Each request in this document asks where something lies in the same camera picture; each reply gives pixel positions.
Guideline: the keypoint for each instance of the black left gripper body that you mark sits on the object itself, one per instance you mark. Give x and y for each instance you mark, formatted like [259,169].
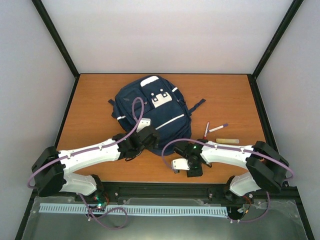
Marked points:
[140,150]

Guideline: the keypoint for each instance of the red capped white marker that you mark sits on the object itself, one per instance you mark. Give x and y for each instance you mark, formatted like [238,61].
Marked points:
[206,130]

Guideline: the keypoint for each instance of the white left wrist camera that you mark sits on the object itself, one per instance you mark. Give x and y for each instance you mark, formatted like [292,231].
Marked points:
[144,122]

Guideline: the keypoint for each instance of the black frame post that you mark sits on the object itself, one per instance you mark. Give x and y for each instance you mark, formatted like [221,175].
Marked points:
[281,29]
[46,19]

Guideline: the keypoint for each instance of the yellow highlighter pen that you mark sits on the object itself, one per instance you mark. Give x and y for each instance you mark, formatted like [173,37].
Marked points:
[227,141]

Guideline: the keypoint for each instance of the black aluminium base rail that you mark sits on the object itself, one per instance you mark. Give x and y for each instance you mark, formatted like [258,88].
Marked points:
[208,193]

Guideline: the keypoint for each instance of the black right frame post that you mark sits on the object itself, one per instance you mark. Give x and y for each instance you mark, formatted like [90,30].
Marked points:
[281,29]

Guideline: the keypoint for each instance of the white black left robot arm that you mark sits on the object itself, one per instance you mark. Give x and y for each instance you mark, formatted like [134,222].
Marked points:
[55,171]

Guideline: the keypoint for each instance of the black left frame post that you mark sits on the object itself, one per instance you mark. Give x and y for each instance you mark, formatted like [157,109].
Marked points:
[46,19]

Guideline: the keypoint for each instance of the light blue slotted cable duct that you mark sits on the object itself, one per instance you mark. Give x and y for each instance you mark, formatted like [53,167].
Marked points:
[136,210]

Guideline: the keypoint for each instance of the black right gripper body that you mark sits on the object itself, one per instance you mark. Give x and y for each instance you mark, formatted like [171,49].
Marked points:
[198,171]

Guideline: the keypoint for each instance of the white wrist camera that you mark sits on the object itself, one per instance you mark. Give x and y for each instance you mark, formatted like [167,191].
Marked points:
[180,164]
[144,122]

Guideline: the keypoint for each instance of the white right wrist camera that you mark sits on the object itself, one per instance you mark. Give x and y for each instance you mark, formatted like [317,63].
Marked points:
[180,164]

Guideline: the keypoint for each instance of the metal front base plate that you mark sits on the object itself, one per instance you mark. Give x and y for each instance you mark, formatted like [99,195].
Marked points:
[267,219]

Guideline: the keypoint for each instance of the navy blue student backpack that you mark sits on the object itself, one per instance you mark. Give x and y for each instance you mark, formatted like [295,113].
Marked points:
[164,105]

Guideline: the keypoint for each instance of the purple capped white marker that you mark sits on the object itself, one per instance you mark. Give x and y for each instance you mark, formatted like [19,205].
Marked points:
[217,128]

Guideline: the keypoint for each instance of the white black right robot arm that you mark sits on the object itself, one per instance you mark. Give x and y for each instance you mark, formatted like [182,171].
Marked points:
[266,168]

